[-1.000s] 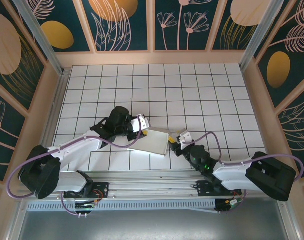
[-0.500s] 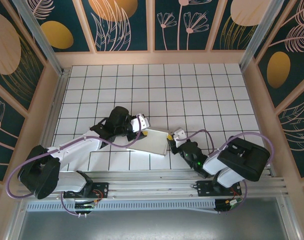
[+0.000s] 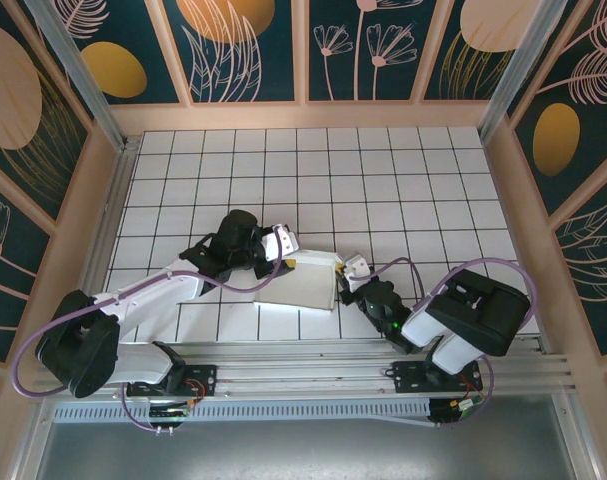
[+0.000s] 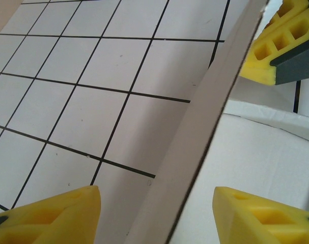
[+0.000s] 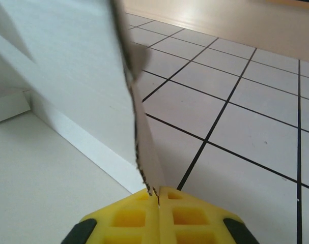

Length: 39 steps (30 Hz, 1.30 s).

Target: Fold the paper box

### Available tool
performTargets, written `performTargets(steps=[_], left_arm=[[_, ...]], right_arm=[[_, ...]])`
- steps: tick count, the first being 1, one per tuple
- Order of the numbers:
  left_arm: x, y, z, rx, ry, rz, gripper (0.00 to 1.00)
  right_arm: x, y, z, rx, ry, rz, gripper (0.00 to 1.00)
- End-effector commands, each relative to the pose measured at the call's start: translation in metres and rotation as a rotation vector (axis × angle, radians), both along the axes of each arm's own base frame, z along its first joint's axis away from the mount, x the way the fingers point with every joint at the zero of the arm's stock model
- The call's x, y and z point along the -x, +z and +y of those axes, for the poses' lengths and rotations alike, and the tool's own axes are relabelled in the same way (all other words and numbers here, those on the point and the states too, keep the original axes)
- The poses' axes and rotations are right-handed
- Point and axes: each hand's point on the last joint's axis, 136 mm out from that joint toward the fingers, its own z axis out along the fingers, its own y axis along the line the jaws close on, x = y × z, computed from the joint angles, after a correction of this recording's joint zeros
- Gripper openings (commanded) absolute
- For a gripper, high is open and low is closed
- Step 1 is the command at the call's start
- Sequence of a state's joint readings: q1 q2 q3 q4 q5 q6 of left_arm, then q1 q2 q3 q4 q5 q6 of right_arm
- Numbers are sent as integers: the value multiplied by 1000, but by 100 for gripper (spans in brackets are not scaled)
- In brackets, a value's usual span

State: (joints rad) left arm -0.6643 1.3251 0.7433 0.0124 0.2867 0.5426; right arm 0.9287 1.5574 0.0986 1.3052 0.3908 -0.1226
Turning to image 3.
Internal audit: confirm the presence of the control board with wires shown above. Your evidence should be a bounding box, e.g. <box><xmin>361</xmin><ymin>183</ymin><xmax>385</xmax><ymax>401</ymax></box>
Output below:
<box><xmin>147</xmin><ymin>399</ymin><xmax>194</xmax><ymax>420</ymax></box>
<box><xmin>430</xmin><ymin>396</ymin><xmax>488</xmax><ymax>427</ymax></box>

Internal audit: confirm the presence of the white paper box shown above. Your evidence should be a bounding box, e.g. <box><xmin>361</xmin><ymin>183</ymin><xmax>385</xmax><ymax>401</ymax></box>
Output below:
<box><xmin>252</xmin><ymin>249</ymin><xmax>344</xmax><ymax>311</ymax></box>

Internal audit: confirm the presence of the slim aluminium edge rail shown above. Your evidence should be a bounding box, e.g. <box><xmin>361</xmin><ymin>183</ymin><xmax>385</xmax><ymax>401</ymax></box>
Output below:
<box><xmin>57</xmin><ymin>137</ymin><xmax>142</xmax><ymax>362</ymax></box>

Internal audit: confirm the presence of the wide aluminium rail bed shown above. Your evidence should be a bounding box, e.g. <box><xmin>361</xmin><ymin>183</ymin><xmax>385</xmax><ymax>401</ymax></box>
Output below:
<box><xmin>32</xmin><ymin>335</ymin><xmax>579</xmax><ymax>401</ymax></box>

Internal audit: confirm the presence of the aluminium corner post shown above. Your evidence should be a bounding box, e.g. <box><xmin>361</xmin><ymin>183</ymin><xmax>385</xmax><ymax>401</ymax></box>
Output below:
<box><xmin>476</xmin><ymin>0</ymin><xmax>570</xmax><ymax>136</ymax></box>
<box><xmin>22</xmin><ymin>0</ymin><xmax>130</xmax><ymax>151</ymax></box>

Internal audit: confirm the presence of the grey metal sheet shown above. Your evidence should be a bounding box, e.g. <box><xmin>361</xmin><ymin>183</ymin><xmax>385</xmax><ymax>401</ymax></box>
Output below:
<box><xmin>32</xmin><ymin>394</ymin><xmax>599</xmax><ymax>480</ymax></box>

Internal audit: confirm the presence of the grey slotted cable duct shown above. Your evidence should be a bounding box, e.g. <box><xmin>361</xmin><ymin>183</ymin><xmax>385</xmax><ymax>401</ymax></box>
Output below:
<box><xmin>52</xmin><ymin>397</ymin><xmax>434</xmax><ymax>427</ymax></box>

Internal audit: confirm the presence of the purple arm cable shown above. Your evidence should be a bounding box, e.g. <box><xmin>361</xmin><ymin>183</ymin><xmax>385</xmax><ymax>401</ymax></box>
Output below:
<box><xmin>352</xmin><ymin>256</ymin><xmax>539</xmax><ymax>429</ymax></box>
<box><xmin>12</xmin><ymin>234</ymin><xmax>290</xmax><ymax>435</ymax></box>

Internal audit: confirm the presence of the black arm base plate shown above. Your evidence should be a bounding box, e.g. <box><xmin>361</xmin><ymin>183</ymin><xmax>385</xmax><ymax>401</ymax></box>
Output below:
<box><xmin>391</xmin><ymin>359</ymin><xmax>484</xmax><ymax>392</ymax></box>
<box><xmin>126</xmin><ymin>364</ymin><xmax>219</xmax><ymax>397</ymax></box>

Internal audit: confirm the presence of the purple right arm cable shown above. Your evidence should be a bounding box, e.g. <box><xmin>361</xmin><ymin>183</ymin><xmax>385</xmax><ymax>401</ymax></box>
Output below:
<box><xmin>352</xmin><ymin>256</ymin><xmax>539</xmax><ymax>429</ymax></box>

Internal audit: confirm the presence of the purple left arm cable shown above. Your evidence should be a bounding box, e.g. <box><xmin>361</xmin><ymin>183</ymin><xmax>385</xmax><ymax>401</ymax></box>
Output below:
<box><xmin>12</xmin><ymin>234</ymin><xmax>290</xmax><ymax>435</ymax></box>

